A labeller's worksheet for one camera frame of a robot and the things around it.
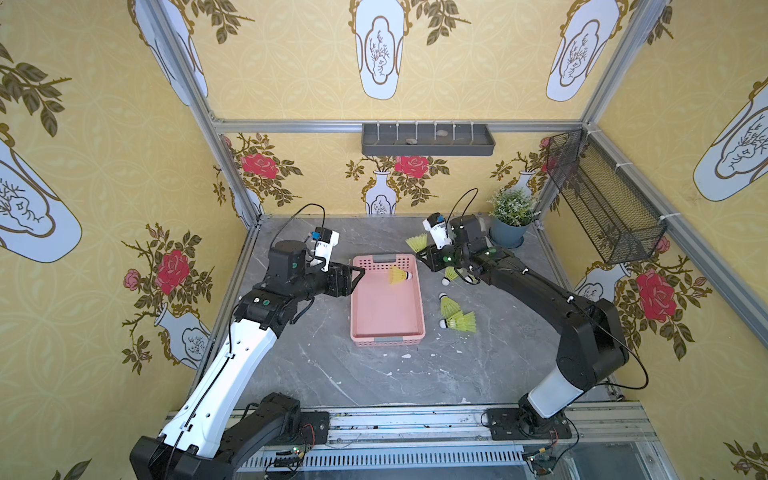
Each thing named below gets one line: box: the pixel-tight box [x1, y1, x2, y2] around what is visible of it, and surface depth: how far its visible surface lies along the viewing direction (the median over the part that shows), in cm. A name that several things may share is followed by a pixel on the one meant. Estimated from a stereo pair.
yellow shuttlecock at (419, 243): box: [405, 233, 428, 253], surface depth 85 cm
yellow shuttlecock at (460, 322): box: [438, 310, 477, 333], surface depth 91 cm
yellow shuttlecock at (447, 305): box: [438, 292, 460, 319], surface depth 96 cm
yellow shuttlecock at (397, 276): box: [388, 266, 413, 285], surface depth 102 cm
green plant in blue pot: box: [487, 187, 541, 248], surface depth 105 cm
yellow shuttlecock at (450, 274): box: [441, 266, 459, 287], surface depth 79 cm
